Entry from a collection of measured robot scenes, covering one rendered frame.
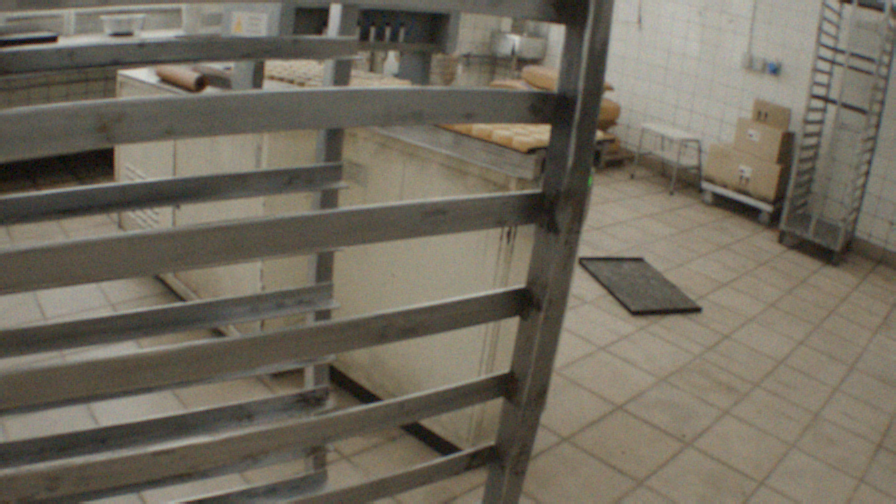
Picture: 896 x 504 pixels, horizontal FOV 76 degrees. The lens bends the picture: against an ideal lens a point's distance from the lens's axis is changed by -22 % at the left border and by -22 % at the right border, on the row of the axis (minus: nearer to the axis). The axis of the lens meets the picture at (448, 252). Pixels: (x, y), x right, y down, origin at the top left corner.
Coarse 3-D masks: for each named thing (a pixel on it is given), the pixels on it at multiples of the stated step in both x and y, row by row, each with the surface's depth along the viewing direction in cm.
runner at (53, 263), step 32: (512, 192) 61; (192, 224) 45; (224, 224) 46; (256, 224) 48; (288, 224) 49; (320, 224) 51; (352, 224) 52; (384, 224) 54; (416, 224) 56; (448, 224) 58; (480, 224) 60; (512, 224) 62; (0, 256) 37; (32, 256) 38; (64, 256) 40; (96, 256) 41; (128, 256) 43; (160, 256) 44; (192, 256) 46; (224, 256) 47; (256, 256) 49; (0, 288) 37; (32, 288) 39
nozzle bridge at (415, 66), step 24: (240, 24) 187; (264, 24) 179; (288, 24) 177; (312, 24) 192; (360, 24) 206; (384, 24) 213; (408, 24) 220; (432, 24) 227; (456, 24) 224; (360, 48) 203; (384, 48) 210; (408, 48) 217; (432, 48) 225; (456, 48) 228; (240, 72) 191; (264, 72) 189; (408, 72) 240
